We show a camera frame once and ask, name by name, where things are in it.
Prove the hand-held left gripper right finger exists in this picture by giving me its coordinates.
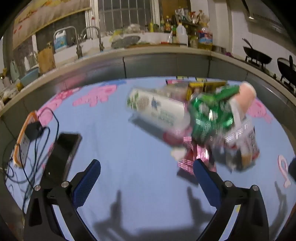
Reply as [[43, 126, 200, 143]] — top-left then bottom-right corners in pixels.
[[193, 159, 270, 241]]

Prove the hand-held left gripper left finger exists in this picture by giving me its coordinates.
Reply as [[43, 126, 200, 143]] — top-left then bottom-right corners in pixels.
[[24, 159, 101, 241]]

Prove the pink foil wrapper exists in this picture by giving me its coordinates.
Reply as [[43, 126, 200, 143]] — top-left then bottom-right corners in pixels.
[[162, 130, 215, 176]]

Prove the green foil snack bag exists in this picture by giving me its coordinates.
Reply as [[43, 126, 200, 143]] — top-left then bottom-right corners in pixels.
[[188, 85, 240, 144]]

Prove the white drink carton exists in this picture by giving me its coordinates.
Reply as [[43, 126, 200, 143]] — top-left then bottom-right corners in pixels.
[[127, 88, 192, 137]]

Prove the yellow cardboard box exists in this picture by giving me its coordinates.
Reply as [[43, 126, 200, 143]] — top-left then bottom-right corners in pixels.
[[186, 82, 205, 100], [203, 80, 227, 93]]

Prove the black smartphone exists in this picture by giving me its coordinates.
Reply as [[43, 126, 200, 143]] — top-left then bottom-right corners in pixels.
[[43, 133, 82, 188]]

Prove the orange white power strip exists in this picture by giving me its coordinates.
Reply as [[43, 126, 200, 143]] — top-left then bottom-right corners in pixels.
[[13, 111, 38, 168]]

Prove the black charger plug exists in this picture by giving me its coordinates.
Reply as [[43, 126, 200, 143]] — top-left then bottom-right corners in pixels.
[[25, 122, 44, 141]]

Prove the pink striped packet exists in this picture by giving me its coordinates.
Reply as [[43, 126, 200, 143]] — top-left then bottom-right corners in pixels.
[[165, 77, 208, 85]]

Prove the blue plastic basin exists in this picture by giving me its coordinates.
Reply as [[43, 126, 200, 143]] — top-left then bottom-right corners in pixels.
[[20, 68, 40, 86]]

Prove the wooden cutting board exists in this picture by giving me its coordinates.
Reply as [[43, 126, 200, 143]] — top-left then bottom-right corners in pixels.
[[37, 45, 56, 75]]

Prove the steel faucet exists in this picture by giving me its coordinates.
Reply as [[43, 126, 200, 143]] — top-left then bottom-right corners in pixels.
[[54, 26, 83, 58], [81, 26, 104, 52]]

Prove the black wok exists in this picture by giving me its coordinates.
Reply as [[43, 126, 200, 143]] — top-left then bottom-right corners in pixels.
[[242, 38, 273, 65], [277, 55, 296, 84]]

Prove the blue white detergent jug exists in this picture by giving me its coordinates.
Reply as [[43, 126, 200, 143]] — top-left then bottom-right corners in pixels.
[[54, 31, 68, 53]]

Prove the grey strainer basket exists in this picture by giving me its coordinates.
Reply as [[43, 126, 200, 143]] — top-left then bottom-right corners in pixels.
[[111, 35, 141, 49]]

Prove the white plastic jug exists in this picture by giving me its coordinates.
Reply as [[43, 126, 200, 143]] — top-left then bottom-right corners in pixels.
[[176, 23, 189, 45]]

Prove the row of condiment bottles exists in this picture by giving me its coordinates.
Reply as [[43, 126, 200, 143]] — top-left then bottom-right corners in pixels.
[[148, 8, 211, 47]]

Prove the barred window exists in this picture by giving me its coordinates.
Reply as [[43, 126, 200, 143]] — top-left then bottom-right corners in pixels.
[[97, 0, 160, 30]]

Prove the steel range hood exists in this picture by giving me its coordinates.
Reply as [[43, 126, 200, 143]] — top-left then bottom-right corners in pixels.
[[242, 0, 287, 30]]

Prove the black cable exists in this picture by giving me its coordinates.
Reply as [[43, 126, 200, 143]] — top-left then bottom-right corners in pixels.
[[5, 108, 59, 214]]

